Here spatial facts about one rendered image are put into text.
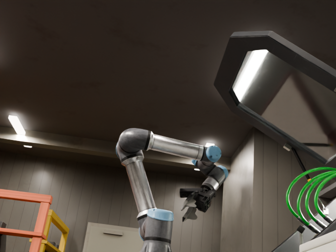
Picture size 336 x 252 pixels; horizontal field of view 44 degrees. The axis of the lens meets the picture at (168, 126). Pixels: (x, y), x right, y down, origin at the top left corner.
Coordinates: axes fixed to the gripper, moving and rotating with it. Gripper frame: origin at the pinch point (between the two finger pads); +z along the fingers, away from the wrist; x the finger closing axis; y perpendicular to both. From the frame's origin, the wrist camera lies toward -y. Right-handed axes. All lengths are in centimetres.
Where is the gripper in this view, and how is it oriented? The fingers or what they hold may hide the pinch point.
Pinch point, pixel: (182, 213)
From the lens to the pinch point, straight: 198.7
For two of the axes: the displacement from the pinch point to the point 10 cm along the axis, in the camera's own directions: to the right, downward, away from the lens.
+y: 8.1, 2.8, -5.1
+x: 1.0, 8.0, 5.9
